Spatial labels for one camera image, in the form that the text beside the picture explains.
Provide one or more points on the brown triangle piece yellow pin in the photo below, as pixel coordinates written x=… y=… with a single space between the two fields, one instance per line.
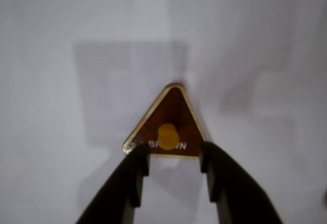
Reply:
x=173 y=111

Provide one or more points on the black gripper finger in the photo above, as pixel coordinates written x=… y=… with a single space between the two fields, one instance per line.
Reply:
x=120 y=188
x=235 y=190

